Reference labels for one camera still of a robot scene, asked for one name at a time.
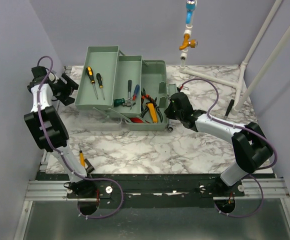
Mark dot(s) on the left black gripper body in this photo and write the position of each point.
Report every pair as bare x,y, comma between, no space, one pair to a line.
61,89

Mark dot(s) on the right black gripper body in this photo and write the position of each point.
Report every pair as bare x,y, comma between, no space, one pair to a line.
171,113

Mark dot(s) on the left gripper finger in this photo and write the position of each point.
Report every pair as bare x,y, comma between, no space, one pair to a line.
69,82
65,98

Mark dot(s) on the yellow black screwdriver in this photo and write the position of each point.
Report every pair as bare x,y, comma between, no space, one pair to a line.
100,83
90,75

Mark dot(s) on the orange box cutter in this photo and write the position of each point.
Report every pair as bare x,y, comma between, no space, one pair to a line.
152,111

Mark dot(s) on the orange long nose pliers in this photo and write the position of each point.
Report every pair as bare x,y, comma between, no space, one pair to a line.
148,97

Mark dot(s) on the green tool box clear lid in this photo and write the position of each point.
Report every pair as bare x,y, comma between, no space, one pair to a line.
116,69

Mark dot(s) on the blue handle screwdriver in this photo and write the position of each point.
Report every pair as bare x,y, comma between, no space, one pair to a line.
135,94

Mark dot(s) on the green handle screwdriver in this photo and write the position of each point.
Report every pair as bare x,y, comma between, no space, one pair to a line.
119,102

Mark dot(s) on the small black claw hammer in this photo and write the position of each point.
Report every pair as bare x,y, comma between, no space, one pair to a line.
128,101

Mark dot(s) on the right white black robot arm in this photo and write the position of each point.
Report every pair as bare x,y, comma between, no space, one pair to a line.
248,141

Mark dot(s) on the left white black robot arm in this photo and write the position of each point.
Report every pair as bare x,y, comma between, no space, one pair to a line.
45,125

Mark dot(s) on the silver ratchet wrench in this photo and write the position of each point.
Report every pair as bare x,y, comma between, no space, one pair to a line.
170,128

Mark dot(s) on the black mounting rail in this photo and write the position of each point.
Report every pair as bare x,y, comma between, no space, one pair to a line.
140,191

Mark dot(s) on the aluminium rail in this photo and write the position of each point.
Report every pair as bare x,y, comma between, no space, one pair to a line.
45,191

